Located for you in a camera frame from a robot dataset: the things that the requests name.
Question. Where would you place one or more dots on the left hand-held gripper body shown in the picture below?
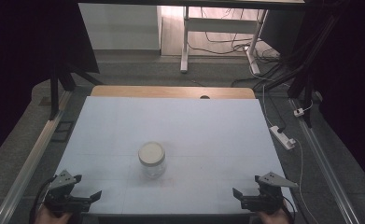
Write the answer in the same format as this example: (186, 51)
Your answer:
(62, 194)

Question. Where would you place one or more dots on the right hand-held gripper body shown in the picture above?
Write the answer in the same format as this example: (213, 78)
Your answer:
(269, 194)

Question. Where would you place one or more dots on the clear glass jar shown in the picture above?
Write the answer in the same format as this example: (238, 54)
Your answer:
(152, 166)

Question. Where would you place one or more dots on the white round jar lid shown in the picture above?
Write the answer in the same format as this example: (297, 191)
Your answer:
(151, 153)

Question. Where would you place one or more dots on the person's right hand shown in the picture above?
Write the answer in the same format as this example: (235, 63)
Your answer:
(275, 217)

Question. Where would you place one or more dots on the person's left hand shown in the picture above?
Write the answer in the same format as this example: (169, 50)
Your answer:
(51, 217)

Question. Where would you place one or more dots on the white power strip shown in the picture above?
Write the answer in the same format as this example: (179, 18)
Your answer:
(282, 137)

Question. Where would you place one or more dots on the black plug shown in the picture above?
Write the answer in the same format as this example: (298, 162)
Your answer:
(281, 128)

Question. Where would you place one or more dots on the small white adapter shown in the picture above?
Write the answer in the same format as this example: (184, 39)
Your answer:
(298, 112)

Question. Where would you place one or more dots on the black metal stand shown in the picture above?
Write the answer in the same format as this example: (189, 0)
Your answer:
(54, 93)
(307, 87)

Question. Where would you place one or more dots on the white table sheet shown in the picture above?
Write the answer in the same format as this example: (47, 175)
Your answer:
(183, 124)

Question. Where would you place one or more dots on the wooden table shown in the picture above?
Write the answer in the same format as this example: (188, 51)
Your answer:
(158, 91)

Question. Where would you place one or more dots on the black curtain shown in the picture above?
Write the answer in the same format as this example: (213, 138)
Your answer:
(354, 77)
(18, 62)

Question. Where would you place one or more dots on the white cabinet panel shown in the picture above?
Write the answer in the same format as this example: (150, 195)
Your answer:
(121, 26)

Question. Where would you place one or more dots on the aluminium rail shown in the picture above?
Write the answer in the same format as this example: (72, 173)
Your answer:
(30, 161)
(323, 161)

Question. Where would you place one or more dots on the black rectangular floor frame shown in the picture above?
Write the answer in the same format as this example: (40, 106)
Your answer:
(62, 131)

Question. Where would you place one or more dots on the white desk frame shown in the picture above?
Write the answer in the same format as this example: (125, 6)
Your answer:
(220, 25)

